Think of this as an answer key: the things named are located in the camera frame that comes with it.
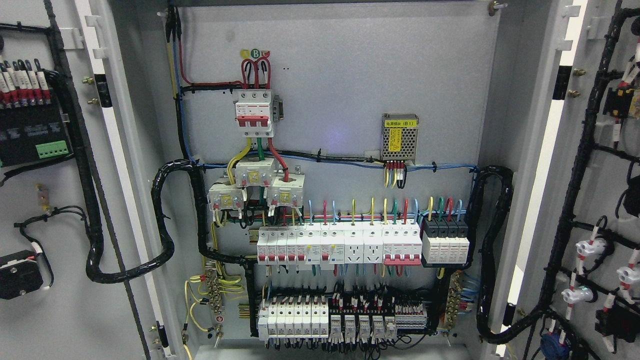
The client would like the grey cabinet door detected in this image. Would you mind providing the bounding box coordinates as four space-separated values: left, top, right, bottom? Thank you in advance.
491 0 639 360
0 0 173 360

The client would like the white current transformer group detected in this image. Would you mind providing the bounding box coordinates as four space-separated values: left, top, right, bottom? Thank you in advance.
207 157 305 211

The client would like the white breaker row left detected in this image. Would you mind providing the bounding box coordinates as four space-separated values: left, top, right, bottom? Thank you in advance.
256 223 345 270

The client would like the white breaker row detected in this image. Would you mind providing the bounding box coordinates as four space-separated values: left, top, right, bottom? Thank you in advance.
256 223 345 270
257 295 330 341

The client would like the white socket module row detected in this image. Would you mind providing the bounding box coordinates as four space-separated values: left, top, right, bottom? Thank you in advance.
343 222 384 264

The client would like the metal mesh power supply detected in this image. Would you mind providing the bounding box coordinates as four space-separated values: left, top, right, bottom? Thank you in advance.
381 112 419 162

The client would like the black white surge protector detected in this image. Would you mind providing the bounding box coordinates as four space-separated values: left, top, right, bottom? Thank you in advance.
422 218 470 269

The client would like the white lower breaker row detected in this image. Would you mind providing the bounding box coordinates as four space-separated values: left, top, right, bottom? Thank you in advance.
257 295 330 341

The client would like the black digital power meter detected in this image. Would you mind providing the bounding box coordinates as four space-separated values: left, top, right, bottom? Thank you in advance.
0 95 73 167

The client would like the main red handle breaker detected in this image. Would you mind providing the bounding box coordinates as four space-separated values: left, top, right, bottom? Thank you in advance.
234 89 274 138

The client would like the red handle circuit breaker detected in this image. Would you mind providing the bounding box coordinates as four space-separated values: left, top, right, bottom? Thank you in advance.
382 223 423 266

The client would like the black wire loom right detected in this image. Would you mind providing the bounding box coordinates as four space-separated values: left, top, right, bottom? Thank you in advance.
470 165 516 346

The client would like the black wire loom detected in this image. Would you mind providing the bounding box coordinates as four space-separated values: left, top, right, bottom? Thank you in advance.
85 158 258 338
470 165 516 346

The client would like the black wire loom left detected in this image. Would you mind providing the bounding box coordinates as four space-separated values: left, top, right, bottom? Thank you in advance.
85 158 258 338

